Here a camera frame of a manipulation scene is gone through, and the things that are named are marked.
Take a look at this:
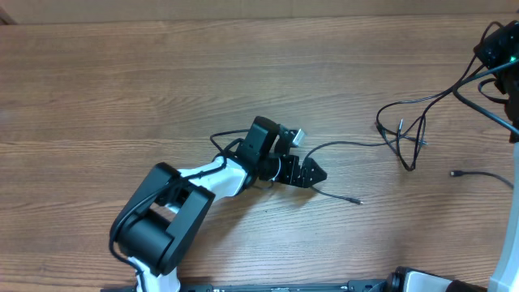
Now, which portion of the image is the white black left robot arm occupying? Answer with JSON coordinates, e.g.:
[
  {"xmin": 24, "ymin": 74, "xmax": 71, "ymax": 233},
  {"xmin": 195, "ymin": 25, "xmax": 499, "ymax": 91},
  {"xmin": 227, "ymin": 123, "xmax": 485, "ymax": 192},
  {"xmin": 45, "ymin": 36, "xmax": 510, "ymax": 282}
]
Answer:
[{"xmin": 109, "ymin": 116, "xmax": 327, "ymax": 291}]

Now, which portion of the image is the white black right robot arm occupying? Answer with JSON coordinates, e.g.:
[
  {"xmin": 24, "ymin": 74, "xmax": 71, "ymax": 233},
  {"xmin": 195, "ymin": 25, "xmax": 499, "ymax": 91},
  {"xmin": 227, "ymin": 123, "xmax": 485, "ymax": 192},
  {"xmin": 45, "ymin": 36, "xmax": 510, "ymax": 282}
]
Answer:
[{"xmin": 474, "ymin": 20, "xmax": 518, "ymax": 292}]

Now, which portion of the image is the black left camera cable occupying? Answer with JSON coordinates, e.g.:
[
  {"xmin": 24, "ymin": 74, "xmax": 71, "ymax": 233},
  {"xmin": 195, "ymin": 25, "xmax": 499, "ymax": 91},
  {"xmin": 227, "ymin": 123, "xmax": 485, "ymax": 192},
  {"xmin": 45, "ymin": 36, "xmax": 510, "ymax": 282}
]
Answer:
[{"xmin": 108, "ymin": 128, "xmax": 252, "ymax": 292}]

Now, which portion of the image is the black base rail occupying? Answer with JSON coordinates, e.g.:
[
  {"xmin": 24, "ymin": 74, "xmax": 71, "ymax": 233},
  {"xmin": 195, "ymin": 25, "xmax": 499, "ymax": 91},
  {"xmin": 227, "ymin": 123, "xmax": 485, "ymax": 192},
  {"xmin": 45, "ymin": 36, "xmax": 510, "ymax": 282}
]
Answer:
[{"xmin": 101, "ymin": 266, "xmax": 487, "ymax": 292}]

